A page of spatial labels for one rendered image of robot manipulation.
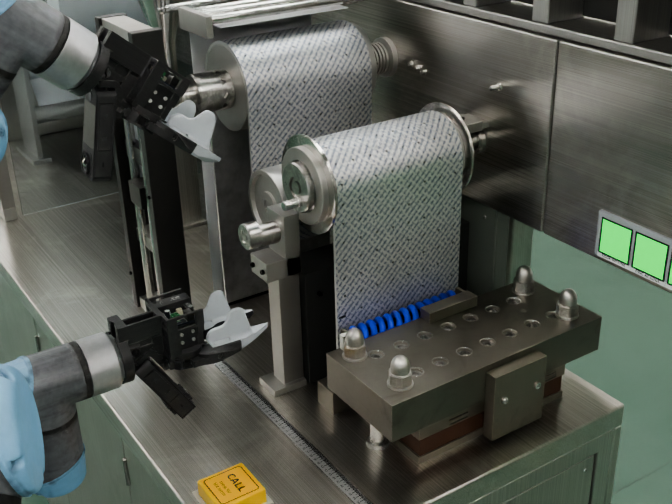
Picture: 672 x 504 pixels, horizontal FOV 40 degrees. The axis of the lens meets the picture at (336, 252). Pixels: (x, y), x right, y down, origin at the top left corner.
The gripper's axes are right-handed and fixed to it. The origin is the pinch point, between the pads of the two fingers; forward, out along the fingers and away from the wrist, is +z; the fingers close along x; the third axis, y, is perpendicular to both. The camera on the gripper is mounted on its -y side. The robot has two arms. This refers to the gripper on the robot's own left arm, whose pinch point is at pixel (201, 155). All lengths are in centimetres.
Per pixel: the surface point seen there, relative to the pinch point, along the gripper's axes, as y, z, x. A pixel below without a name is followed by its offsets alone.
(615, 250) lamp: 19, 48, -29
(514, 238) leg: 16, 72, 8
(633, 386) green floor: 6, 215, 53
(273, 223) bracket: -3.3, 18.8, 4.2
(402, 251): 3.0, 35.5, -5.1
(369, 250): 0.6, 29.5, -5.1
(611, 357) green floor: 11, 221, 69
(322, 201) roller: 3.1, 17.7, -4.4
